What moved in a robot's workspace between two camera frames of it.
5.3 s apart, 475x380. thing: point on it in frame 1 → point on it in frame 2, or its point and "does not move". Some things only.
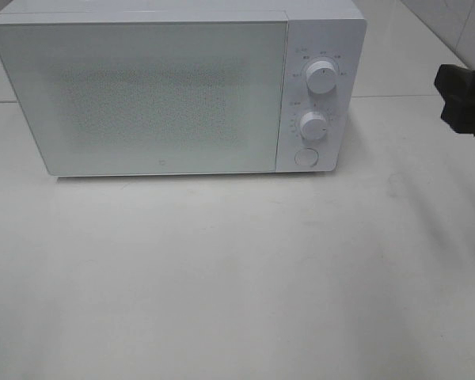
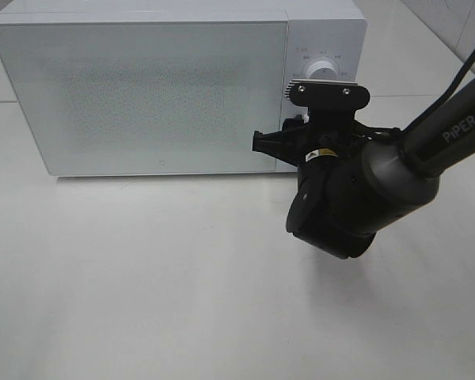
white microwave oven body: [115, 88] does not move
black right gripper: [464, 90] → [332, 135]
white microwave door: [148, 97] does not move
